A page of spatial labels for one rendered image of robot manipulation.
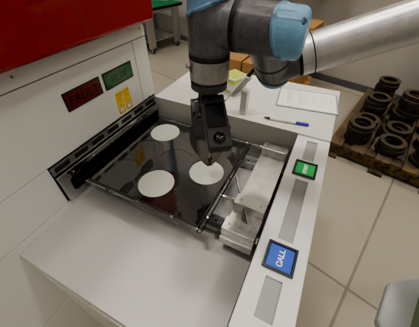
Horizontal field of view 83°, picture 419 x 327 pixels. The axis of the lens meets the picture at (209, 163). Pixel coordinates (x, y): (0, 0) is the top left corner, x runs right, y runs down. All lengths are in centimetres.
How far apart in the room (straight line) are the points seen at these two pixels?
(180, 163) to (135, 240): 25
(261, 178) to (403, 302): 41
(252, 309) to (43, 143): 57
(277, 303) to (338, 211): 151
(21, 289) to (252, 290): 62
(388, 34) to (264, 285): 48
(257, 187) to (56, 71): 57
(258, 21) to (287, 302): 43
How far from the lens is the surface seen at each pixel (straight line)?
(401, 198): 227
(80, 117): 73
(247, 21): 40
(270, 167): 76
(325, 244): 173
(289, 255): 49
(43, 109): 67
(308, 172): 65
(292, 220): 55
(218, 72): 45
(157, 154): 76
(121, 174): 73
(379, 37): 54
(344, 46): 52
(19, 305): 90
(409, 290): 75
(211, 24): 42
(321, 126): 83
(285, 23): 39
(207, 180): 67
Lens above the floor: 139
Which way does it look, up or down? 43 degrees down
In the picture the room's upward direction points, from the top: straight up
